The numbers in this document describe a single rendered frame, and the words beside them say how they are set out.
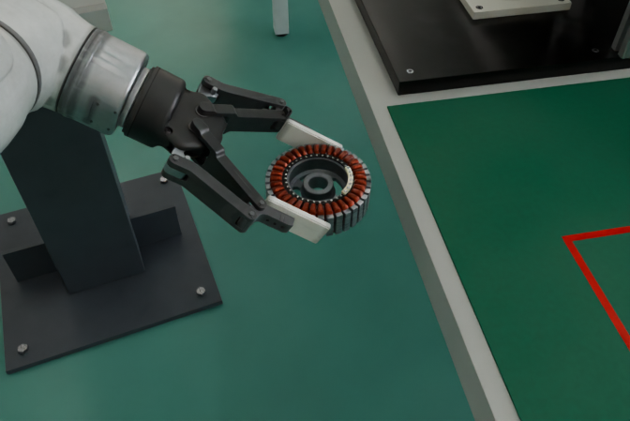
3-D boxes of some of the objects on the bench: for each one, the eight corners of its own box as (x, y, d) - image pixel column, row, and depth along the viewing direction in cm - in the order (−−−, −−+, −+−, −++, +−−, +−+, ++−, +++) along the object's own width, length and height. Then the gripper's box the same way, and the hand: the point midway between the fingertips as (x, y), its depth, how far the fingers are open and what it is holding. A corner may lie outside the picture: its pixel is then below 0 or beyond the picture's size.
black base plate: (397, 96, 81) (399, 82, 79) (309, -98, 125) (309, -110, 123) (723, 57, 87) (730, 43, 85) (530, -115, 131) (532, -127, 129)
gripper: (158, 57, 72) (325, 142, 78) (79, 205, 56) (298, 298, 61) (180, 7, 67) (357, 102, 73) (100, 155, 51) (336, 261, 56)
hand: (315, 185), depth 67 cm, fingers closed on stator, 11 cm apart
